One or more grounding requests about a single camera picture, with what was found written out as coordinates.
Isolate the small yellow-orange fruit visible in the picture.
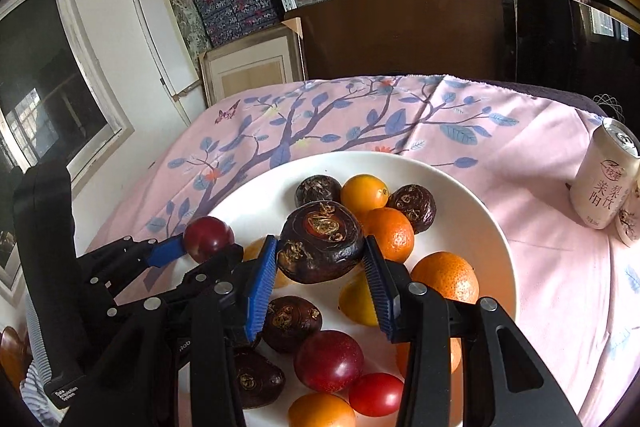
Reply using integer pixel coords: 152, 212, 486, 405
341, 173, 390, 216
338, 272, 378, 327

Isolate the dark red plum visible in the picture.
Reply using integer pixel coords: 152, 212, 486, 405
293, 329, 364, 393
182, 217, 234, 263

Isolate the pale yellow fruit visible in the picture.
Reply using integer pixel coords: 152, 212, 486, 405
243, 235, 294, 291

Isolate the orange mandarin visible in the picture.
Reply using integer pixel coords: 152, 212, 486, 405
395, 338, 462, 377
410, 251, 480, 303
361, 207, 414, 263

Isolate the red cherry tomato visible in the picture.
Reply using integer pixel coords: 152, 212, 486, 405
348, 373, 404, 417

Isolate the small yellow-green fruit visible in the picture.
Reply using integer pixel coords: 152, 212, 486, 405
288, 393, 356, 427

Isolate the white oval plate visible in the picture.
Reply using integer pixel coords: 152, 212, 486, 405
212, 152, 520, 426

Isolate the framed picture leaning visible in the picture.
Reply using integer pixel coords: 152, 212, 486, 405
198, 17, 308, 106

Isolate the dark wooden cabinet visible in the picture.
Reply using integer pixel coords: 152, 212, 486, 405
286, 0, 515, 81

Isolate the stack of blue patterned boxes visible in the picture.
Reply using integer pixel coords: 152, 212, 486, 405
194, 0, 282, 48

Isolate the white paper cup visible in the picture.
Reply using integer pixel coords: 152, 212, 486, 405
614, 181, 640, 247

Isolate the white beverage can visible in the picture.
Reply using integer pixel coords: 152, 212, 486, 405
570, 118, 639, 230

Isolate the window with white frame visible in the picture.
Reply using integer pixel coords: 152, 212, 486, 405
1, 0, 134, 306

